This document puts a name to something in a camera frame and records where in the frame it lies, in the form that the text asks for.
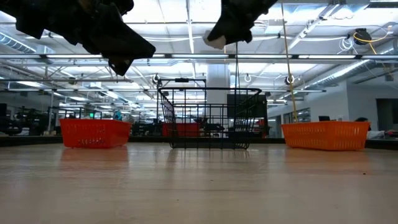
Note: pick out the orange plastic basket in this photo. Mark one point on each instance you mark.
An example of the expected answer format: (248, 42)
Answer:
(326, 137)

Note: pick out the red plastic basket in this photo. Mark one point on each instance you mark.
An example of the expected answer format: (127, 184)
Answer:
(93, 133)

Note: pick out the black metal railing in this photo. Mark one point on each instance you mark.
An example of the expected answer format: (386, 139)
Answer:
(74, 108)

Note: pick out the red storage crate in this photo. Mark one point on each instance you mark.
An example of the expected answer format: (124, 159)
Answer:
(183, 129)

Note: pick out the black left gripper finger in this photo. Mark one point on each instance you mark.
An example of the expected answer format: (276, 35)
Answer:
(118, 40)
(119, 65)

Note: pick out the black tall cabinet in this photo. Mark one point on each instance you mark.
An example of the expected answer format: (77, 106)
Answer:
(248, 105)

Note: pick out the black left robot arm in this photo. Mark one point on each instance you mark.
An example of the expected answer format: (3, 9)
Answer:
(18, 15)

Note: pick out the person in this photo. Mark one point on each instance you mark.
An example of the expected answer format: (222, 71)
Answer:
(374, 134)

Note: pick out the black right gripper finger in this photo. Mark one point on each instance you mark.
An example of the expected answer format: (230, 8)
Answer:
(233, 26)

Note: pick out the black robot workstation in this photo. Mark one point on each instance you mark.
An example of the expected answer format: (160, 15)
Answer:
(28, 119)

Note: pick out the black computer monitor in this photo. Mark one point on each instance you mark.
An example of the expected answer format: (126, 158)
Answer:
(324, 118)

